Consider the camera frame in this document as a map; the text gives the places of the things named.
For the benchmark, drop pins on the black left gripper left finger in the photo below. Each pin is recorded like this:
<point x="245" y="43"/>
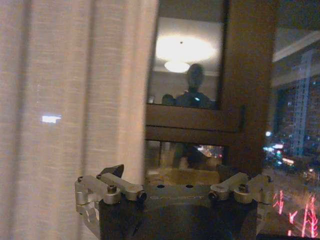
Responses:
<point x="110" y="186"/>

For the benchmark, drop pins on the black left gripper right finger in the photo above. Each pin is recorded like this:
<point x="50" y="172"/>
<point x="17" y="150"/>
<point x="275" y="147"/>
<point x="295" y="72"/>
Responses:
<point x="246" y="186"/>

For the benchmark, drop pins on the brown wooden window frame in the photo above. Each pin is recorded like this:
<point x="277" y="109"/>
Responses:
<point x="240" y="100"/>

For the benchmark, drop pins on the white sheer curtain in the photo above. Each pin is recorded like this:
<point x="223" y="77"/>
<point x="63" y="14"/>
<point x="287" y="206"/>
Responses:
<point x="72" y="110"/>

